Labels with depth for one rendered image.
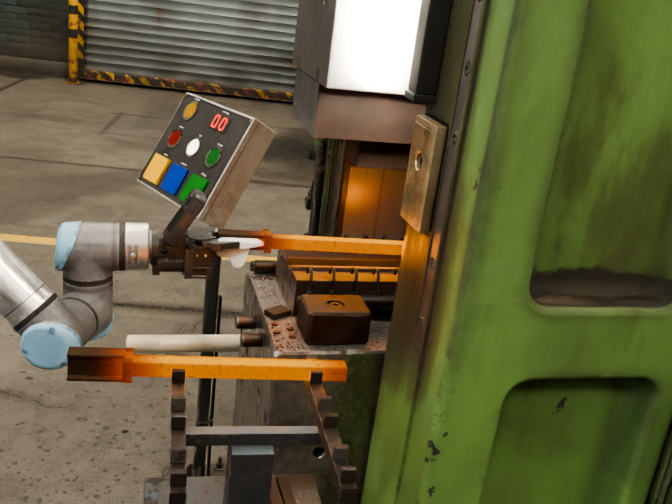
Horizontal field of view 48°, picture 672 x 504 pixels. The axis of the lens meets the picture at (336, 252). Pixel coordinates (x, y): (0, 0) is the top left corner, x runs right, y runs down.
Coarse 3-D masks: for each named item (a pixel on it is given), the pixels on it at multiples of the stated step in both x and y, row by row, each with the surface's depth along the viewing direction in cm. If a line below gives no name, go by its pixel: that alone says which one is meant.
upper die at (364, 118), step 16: (304, 80) 142; (304, 96) 141; (320, 96) 131; (336, 96) 132; (352, 96) 133; (368, 96) 134; (384, 96) 134; (400, 96) 135; (304, 112) 141; (320, 112) 132; (336, 112) 133; (352, 112) 134; (368, 112) 135; (384, 112) 135; (400, 112) 136; (416, 112) 137; (320, 128) 134; (336, 128) 134; (352, 128) 135; (368, 128) 136; (384, 128) 136; (400, 128) 137
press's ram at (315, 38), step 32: (320, 0) 131; (352, 0) 122; (384, 0) 123; (416, 0) 124; (320, 32) 131; (352, 32) 124; (384, 32) 125; (320, 64) 130; (352, 64) 126; (384, 64) 127
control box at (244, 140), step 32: (192, 96) 201; (192, 128) 196; (224, 128) 186; (256, 128) 182; (192, 160) 190; (224, 160) 182; (256, 160) 185; (160, 192) 194; (224, 192) 182; (224, 224) 186
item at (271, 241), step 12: (264, 240) 146; (276, 240) 146; (288, 240) 147; (300, 240) 147; (312, 240) 148; (324, 240) 149; (336, 240) 150; (348, 240) 151; (360, 240) 152; (372, 240) 153; (384, 240) 154; (396, 240) 155; (264, 252) 145; (348, 252) 151; (360, 252) 151; (372, 252) 152; (384, 252) 153; (396, 252) 153
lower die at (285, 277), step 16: (288, 256) 155; (304, 256) 156; (320, 256) 158; (336, 256) 159; (352, 256) 160; (368, 256) 161; (384, 256) 162; (400, 256) 164; (288, 272) 151; (304, 272) 147; (320, 272) 149; (336, 272) 150; (368, 272) 152; (384, 272) 153; (288, 288) 150; (304, 288) 144; (320, 288) 145; (336, 288) 146; (352, 288) 147; (368, 288) 148; (384, 288) 149; (288, 304) 150
